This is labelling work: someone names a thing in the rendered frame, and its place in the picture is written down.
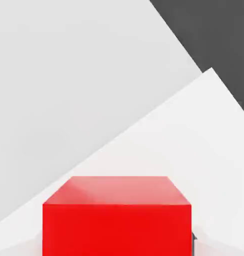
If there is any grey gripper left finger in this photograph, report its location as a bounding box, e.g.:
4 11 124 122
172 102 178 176
7 231 44 256

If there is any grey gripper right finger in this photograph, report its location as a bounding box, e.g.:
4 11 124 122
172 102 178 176
191 225 244 256

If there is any small red cube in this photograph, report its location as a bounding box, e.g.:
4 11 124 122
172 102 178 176
42 175 192 256

